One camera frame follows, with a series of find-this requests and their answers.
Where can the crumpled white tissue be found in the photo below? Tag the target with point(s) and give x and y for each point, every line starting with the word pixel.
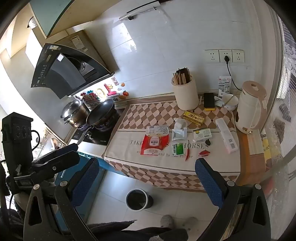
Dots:
pixel 179 122

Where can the yellow cardboard box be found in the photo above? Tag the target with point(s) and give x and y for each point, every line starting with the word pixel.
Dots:
pixel 194 118

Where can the black gas stove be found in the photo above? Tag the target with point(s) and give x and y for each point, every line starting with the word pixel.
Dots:
pixel 104 133

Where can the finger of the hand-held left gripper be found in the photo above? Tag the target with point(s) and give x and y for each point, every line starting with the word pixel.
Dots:
pixel 62 162
pixel 69 147

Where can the bundle of wooden chopsticks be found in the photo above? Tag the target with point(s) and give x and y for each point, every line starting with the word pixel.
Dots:
pixel 181 75

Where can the grey slipper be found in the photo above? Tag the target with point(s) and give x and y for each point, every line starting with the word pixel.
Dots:
pixel 167 221

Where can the black range hood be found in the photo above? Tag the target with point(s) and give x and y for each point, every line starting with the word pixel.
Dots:
pixel 57 76

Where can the teal wall cabinet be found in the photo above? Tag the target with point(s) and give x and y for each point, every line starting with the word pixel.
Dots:
pixel 53 16

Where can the black round trash bin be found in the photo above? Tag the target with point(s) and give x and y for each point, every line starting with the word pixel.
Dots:
pixel 138 200

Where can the cream chopstick holder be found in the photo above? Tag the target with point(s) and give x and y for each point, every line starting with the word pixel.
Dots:
pixel 186 97

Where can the white standing pouch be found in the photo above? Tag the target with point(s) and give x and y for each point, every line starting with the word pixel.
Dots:
pixel 223 85

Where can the long white box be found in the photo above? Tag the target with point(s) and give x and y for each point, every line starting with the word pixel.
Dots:
pixel 226 135

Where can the ceiling lamp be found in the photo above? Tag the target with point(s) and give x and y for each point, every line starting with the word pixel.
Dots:
pixel 33 24

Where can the steel cooking pot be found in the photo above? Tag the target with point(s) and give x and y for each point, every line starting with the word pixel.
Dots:
pixel 74 113

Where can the beige hood chimney cover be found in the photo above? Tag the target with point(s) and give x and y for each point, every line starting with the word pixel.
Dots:
pixel 92 46

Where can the white and green box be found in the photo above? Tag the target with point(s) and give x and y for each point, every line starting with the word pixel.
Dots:
pixel 201 134

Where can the green and white sachet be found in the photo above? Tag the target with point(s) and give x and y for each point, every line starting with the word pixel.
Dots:
pixel 178 149

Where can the black and yellow sponge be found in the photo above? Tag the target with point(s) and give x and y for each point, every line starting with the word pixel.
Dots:
pixel 209 100

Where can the glass sliding door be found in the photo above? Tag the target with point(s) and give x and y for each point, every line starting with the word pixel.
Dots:
pixel 284 92

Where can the red and white packet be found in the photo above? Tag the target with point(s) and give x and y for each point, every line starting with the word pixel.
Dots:
pixel 155 141

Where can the yellow bottle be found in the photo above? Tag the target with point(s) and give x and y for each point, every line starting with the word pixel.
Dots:
pixel 267 149

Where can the red chili pepper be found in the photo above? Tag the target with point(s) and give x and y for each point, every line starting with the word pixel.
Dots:
pixel 188 150

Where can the white torn wrapper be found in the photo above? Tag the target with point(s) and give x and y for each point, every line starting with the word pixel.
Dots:
pixel 178 134

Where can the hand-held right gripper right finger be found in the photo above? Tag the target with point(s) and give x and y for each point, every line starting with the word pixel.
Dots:
pixel 207 180

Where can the blue base cabinet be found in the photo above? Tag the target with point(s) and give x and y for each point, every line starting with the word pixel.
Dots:
pixel 63 172

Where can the small dark scrap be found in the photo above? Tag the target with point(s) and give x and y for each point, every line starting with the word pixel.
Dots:
pixel 208 141

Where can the black frying pan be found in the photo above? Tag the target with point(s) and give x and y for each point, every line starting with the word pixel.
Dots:
pixel 100 112

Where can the cream electric kettle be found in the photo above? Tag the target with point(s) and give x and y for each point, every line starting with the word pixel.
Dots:
pixel 248 109

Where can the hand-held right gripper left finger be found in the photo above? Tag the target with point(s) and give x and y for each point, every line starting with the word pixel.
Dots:
pixel 86 178

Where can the white ceramic bowl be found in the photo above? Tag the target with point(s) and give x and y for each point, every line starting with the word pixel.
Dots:
pixel 231 102

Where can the small white sachet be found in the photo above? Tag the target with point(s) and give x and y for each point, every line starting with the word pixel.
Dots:
pixel 217 101

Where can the white wall outlet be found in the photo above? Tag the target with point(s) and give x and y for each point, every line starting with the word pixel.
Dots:
pixel 222 52
pixel 211 56
pixel 238 56

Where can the checkered beige tablecloth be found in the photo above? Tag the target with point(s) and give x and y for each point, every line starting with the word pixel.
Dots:
pixel 129 148

